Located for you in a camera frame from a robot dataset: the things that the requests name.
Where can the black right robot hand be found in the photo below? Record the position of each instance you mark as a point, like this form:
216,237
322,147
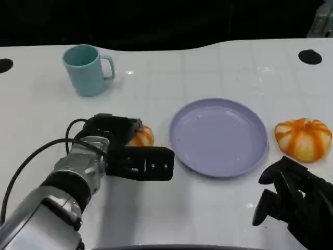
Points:
309,205

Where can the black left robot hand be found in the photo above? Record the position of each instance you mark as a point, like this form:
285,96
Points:
114,129

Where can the orange white toy bread roll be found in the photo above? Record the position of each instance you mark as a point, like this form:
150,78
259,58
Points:
303,142
144,136

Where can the pale green mug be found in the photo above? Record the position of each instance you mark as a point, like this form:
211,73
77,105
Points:
87,78

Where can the lilac plate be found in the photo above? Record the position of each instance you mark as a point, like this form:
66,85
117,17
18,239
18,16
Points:
218,140

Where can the grey background machine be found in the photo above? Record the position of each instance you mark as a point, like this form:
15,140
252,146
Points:
321,22

